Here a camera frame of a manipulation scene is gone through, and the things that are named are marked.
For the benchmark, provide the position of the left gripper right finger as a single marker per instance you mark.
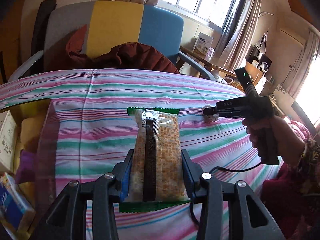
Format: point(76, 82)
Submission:
point(192, 173)

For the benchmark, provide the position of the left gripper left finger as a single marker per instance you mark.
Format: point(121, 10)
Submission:
point(121, 182)

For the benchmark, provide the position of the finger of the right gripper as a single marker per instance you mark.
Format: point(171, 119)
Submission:
point(210, 111)

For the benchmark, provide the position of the beige scrunchie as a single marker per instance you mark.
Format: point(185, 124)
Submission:
point(212, 118)

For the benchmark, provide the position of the green cracker packet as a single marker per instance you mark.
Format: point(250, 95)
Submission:
point(156, 176)

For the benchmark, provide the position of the purple snack pouch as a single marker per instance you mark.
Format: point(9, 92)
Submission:
point(26, 169)

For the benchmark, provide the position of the blue tissue pack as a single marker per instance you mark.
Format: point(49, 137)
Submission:
point(17, 210)

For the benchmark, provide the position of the large white carton box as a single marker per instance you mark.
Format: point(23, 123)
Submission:
point(8, 140)

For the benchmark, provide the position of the person right hand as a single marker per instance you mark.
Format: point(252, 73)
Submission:
point(290, 147)

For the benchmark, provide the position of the wooden side desk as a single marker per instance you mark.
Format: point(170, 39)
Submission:
point(203, 66)

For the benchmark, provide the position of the striped pink green bedsheet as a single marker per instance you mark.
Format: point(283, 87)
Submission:
point(96, 132)

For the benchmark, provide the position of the pink patterned curtain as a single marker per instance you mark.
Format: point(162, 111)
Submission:
point(237, 34)

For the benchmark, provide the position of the white boxed appliance carton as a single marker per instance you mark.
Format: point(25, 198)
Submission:
point(202, 44)

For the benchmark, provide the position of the gold metal tin box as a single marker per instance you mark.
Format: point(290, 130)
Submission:
point(30, 118)

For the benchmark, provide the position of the tricolour fabric armchair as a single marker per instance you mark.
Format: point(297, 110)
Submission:
point(109, 24)

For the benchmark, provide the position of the black rolled mat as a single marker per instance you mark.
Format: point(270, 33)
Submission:
point(40, 26)

